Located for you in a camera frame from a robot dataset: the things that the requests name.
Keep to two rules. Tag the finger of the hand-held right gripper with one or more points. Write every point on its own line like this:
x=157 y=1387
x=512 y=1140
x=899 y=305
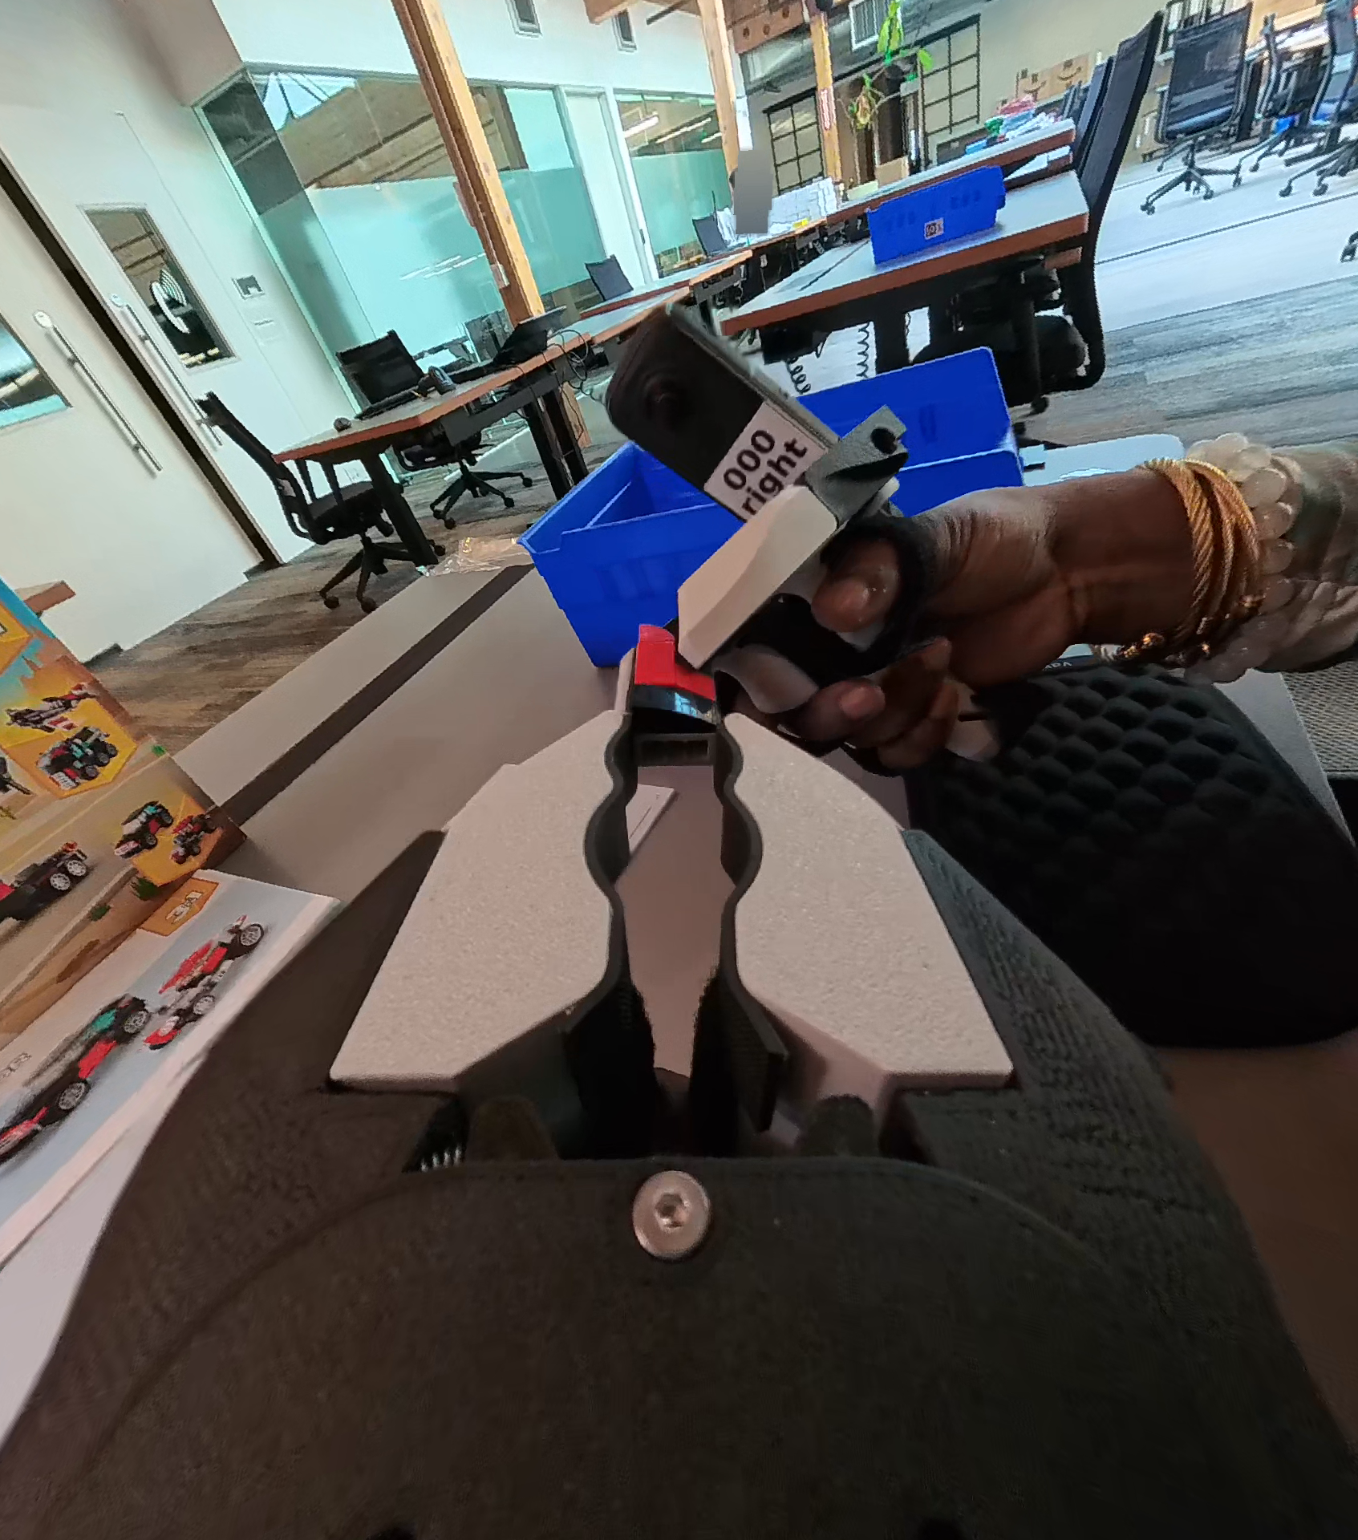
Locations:
x=751 y=589

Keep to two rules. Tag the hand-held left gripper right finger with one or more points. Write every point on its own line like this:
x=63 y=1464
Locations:
x=872 y=950

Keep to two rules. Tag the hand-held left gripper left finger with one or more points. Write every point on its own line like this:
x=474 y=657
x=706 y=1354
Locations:
x=474 y=950

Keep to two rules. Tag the small red black brick assembly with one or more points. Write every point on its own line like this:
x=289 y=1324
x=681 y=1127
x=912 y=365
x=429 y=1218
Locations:
x=666 y=661

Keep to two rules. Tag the long wooden edged desk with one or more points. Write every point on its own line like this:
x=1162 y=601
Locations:
x=438 y=406

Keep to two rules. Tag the grey topped office desk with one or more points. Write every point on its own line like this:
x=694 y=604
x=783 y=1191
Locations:
x=931 y=283

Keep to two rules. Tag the person's right hand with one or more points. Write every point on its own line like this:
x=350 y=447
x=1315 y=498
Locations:
x=1052 y=578

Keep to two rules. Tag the blue plastic bin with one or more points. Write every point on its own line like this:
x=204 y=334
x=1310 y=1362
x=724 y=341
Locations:
x=607 y=565
x=931 y=217

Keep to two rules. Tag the black laptop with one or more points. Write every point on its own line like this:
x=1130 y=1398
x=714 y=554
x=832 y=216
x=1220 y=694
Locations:
x=528 y=337

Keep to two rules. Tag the closed instruction booklet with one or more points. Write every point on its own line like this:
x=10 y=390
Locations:
x=88 y=1059

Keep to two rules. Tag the green potted plant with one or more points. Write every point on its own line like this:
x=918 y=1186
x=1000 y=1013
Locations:
x=896 y=49

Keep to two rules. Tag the white door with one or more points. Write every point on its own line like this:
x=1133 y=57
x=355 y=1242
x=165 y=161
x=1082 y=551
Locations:
x=198 y=458

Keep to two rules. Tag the wooden post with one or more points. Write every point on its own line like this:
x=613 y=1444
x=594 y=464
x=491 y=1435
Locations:
x=462 y=156

